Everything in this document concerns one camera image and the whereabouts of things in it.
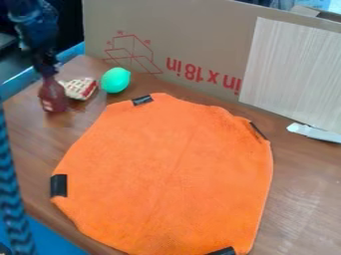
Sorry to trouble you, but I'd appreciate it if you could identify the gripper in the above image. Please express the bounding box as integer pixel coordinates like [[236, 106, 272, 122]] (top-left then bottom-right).
[[30, 48, 62, 80]]

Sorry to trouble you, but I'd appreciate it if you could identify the brown toy bottle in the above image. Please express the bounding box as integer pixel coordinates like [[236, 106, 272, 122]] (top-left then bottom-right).
[[36, 75, 71, 114]]

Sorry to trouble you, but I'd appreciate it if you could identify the orange cloth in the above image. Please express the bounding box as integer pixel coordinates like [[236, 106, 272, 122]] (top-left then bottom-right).
[[48, 92, 275, 255]]

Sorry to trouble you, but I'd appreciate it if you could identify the toy pie slice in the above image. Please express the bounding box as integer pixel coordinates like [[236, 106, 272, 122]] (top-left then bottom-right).
[[57, 77, 101, 102]]

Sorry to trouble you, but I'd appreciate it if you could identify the green toy ball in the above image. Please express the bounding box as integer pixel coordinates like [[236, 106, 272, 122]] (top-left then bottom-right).
[[100, 67, 134, 95]]

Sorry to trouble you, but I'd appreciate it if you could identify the cardboard box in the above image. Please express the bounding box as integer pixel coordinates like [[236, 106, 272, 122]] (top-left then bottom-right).
[[81, 0, 341, 105]]

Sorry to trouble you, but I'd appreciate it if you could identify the light wooden board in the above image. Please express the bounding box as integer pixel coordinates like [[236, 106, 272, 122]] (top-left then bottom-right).
[[236, 16, 341, 135]]

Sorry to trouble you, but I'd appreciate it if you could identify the white cardboard piece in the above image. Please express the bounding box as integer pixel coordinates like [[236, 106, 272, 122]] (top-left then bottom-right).
[[284, 122, 341, 144]]

